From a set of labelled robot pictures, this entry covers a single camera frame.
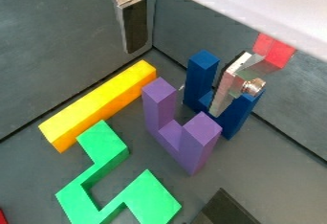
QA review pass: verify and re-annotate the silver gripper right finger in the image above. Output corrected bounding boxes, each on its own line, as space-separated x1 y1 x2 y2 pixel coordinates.
210 52 279 117

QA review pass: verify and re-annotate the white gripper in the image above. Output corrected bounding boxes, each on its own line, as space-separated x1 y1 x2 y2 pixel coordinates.
194 0 327 62

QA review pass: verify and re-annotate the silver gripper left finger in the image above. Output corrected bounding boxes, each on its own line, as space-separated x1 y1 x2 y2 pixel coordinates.
111 0 148 54

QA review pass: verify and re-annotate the purple U-shaped block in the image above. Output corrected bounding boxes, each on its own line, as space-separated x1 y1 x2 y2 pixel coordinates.
142 78 223 175

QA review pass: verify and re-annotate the red slotted board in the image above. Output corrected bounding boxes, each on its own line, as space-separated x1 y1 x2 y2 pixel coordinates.
253 34 295 69

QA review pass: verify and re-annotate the blue U-shaped block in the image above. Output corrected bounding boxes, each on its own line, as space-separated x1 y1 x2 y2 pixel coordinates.
183 49 266 141

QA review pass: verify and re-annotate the yellow long bar block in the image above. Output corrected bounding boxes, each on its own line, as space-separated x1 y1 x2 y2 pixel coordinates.
39 60 156 152

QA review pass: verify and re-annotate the green S-shaped block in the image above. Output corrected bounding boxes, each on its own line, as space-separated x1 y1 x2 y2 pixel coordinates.
55 121 182 224

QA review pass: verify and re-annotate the black angle bracket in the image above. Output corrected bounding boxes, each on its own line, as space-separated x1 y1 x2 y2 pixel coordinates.
191 189 261 224

